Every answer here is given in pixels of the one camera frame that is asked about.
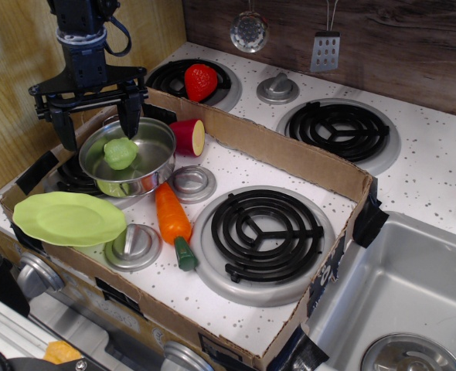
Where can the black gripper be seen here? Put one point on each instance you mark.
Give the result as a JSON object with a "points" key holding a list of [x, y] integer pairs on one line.
{"points": [[87, 82]]}

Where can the light green toy broccoli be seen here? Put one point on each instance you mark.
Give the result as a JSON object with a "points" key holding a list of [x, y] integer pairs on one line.
{"points": [[120, 153]]}

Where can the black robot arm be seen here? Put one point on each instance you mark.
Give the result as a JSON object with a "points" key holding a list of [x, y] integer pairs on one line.
{"points": [[88, 17]]}

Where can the silver metal pot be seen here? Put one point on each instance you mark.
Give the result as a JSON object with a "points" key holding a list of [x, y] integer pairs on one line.
{"points": [[153, 165]]}

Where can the black front left burner coil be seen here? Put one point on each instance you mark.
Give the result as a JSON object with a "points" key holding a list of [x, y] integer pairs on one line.
{"points": [[72, 178]]}

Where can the black burner coil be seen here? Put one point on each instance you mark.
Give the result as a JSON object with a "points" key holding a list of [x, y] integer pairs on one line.
{"points": [[72, 178], [169, 78], [347, 130], [266, 236]]}

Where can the black back left burner coil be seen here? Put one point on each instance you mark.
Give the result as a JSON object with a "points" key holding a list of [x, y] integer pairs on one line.
{"points": [[169, 78]]}

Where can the red halved toy fruit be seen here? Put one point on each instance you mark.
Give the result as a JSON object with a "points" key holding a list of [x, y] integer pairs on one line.
{"points": [[190, 137]]}

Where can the light green plastic plate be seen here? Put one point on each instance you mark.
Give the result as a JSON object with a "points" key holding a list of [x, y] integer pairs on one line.
{"points": [[69, 219]]}

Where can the red toy strawberry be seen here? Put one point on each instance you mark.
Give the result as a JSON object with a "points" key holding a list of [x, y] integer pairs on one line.
{"points": [[200, 81]]}

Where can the silver centre stove knob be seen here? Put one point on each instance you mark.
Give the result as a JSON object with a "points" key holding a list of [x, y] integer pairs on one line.
{"points": [[193, 184]]}

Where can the silver stove knob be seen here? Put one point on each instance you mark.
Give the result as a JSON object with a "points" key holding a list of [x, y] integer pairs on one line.
{"points": [[136, 248], [193, 184], [278, 90]]}

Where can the orange toy carrot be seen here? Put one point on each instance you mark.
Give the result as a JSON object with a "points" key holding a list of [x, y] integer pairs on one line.
{"points": [[175, 227]]}

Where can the silver front stove knob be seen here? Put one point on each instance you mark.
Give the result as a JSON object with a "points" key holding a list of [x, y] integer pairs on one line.
{"points": [[136, 248]]}

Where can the brown cardboard fence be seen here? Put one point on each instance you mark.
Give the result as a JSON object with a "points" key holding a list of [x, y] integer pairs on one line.
{"points": [[161, 302]]}

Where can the hanging silver strainer ladle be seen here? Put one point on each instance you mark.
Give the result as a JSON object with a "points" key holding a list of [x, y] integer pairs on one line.
{"points": [[249, 30]]}

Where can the silver oven knob left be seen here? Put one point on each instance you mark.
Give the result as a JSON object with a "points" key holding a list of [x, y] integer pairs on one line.
{"points": [[37, 277]]}

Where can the silver oven knob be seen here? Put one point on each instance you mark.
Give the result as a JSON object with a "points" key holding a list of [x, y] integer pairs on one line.
{"points": [[37, 277], [179, 357]]}

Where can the silver back stove knob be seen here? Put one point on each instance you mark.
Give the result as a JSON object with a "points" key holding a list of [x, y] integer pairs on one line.
{"points": [[278, 90]]}

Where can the black front right burner coil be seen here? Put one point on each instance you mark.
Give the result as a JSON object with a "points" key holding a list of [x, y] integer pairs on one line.
{"points": [[266, 236]]}

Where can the hanging silver slotted spatula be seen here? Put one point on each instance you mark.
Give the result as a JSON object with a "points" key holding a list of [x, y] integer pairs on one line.
{"points": [[325, 51]]}

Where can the orange object bottom left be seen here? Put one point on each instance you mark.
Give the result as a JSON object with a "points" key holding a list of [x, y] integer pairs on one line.
{"points": [[59, 352]]}

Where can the black back right burner coil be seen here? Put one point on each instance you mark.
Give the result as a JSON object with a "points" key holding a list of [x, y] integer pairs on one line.
{"points": [[347, 130]]}

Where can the silver oven knob middle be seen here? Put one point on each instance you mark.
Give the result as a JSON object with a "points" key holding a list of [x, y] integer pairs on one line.
{"points": [[179, 357]]}

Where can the silver metal sink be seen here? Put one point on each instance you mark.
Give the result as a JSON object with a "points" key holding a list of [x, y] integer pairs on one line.
{"points": [[403, 282]]}

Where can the silver sink drain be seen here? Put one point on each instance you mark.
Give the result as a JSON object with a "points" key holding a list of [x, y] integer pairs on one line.
{"points": [[406, 351]]}

